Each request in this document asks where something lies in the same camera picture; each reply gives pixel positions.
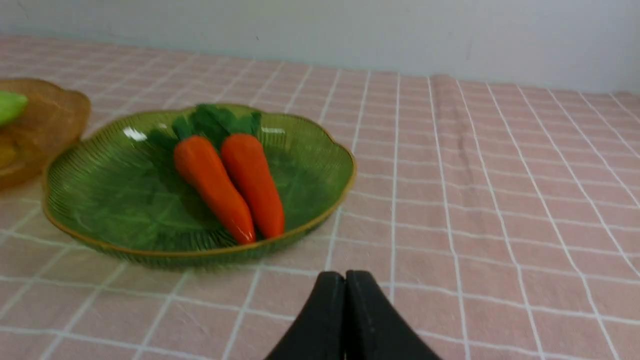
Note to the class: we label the amber ribbed plastic plate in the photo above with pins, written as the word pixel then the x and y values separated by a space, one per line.
pixel 54 119

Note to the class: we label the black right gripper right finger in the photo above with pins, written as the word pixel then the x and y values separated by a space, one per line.
pixel 374 329

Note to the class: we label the green ribbed plastic plate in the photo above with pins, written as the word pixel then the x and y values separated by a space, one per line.
pixel 119 193

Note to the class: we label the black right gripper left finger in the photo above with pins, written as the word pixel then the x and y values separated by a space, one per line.
pixel 317 331

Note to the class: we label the pink checkered tablecloth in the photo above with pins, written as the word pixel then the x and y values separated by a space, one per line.
pixel 502 220

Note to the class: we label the green toy bitter gourd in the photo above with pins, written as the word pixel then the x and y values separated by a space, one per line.
pixel 12 106

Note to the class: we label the orange toy carrot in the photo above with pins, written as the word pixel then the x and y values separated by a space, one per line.
pixel 243 155
pixel 196 160

